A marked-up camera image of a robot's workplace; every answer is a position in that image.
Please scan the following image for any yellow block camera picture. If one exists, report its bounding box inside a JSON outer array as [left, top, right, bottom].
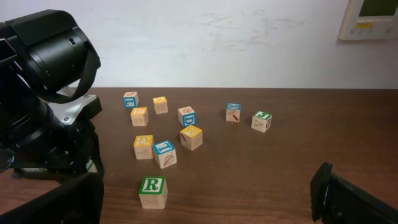
[[131, 107, 149, 126]]

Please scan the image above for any yellow block near centre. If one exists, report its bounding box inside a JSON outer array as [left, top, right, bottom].
[[134, 135, 154, 160]]

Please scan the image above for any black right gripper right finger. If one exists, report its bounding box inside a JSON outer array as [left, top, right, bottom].
[[310, 162, 397, 224]]

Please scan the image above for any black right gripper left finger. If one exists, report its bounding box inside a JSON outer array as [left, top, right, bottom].
[[1, 172, 104, 224]]

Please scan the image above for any yellow block tilted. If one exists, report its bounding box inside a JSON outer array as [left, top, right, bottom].
[[180, 125, 203, 151]]

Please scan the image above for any yellow block far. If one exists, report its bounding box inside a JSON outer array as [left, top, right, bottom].
[[153, 96, 168, 114]]

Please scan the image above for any green r block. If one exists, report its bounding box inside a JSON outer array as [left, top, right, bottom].
[[86, 159, 98, 173], [139, 176, 168, 209]]

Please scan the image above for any blue D block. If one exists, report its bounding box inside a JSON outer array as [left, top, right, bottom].
[[178, 106, 197, 128]]

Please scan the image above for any beige wall thermostat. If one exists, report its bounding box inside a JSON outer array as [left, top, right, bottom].
[[338, 0, 397, 40]]

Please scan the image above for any blue I leaf block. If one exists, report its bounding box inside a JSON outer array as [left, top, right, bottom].
[[153, 140, 177, 169]]

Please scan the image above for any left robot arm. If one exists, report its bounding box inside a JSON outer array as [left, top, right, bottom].
[[1, 10, 104, 182]]

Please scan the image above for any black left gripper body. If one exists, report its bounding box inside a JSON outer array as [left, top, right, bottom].
[[12, 120, 104, 182]]

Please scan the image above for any green J block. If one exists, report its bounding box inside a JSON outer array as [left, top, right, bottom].
[[251, 111, 272, 133]]

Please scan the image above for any blue X block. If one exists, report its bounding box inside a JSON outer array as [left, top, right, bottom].
[[226, 103, 241, 122]]

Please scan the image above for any blue block far centre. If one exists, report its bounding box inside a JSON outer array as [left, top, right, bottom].
[[123, 91, 139, 108]]

